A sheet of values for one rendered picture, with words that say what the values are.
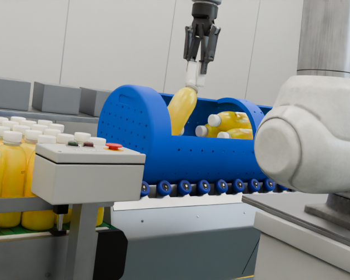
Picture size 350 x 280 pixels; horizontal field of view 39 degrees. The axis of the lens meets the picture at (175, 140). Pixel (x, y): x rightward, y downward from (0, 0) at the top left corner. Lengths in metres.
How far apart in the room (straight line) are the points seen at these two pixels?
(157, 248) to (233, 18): 4.64
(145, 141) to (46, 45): 3.53
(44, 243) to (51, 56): 3.78
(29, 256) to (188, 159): 0.52
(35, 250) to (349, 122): 0.67
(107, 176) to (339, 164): 0.43
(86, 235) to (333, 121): 0.53
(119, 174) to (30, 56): 3.78
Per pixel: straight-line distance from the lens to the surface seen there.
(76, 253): 1.04
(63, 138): 1.15
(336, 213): 1.08
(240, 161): 1.53
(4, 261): 1.08
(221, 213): 1.54
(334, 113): 0.87
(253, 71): 6.06
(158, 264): 1.46
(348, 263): 0.97
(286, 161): 0.85
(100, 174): 0.98
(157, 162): 1.32
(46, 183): 0.97
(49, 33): 4.78
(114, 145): 1.03
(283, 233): 1.07
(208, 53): 1.42
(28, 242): 1.08
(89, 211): 1.03
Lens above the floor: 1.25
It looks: 6 degrees down
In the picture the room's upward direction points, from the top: 8 degrees clockwise
